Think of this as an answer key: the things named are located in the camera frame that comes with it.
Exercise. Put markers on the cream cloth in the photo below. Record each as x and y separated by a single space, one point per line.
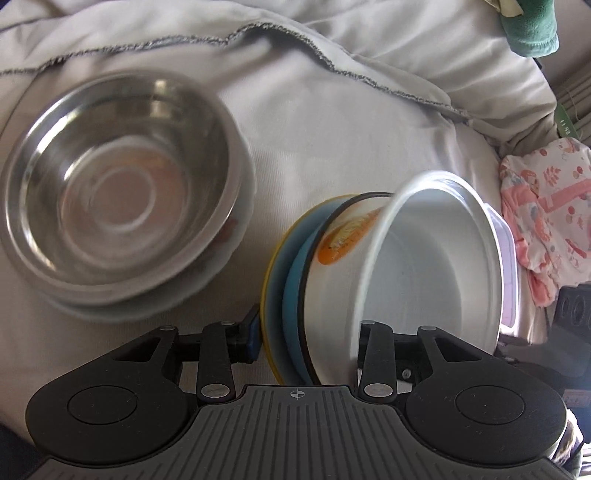
505 4

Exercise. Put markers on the green towel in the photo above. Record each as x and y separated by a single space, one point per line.
531 27

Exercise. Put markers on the stainless steel bowl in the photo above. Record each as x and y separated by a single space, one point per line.
120 194

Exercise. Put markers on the pink patterned baby clothing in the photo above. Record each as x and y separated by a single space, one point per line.
545 207

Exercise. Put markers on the grey pleated curtain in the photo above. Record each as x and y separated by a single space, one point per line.
577 87

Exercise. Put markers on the white printed plastic bowl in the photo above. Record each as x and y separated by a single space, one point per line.
438 277

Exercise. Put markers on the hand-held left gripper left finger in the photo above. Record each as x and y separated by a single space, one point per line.
254 334

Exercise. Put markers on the white bowl with yellow rim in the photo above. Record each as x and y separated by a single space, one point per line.
277 300

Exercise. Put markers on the beige bed sheet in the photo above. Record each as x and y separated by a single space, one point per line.
346 138

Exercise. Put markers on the white floral plate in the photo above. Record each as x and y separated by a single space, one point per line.
115 310

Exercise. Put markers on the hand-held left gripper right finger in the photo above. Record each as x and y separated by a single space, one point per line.
375 344

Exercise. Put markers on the green tag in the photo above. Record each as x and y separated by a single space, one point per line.
565 121

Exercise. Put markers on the white and red plastic tray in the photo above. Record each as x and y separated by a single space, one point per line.
510 277

